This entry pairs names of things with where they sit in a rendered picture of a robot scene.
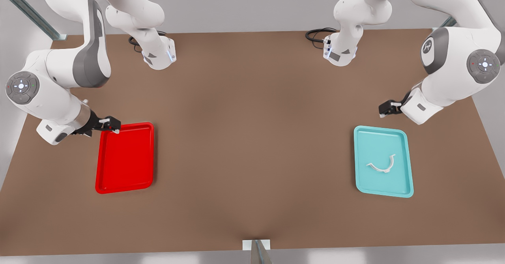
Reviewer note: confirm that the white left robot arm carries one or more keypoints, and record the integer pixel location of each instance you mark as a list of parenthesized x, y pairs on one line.
[(453, 58)]

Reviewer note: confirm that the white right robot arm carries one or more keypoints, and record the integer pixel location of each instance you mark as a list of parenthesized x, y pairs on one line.
[(59, 78)]

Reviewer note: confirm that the white drainage pipe clamp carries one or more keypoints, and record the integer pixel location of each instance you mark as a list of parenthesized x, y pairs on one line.
[(382, 166)]

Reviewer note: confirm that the red plastic tray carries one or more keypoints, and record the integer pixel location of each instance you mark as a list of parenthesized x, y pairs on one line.
[(125, 158)]

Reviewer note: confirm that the light blue plastic tray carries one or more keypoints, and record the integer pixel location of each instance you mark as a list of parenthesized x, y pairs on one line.
[(382, 161)]

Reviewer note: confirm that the silver frame post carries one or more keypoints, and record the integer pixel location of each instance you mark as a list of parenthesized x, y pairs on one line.
[(29, 9), (258, 252), (467, 3)]

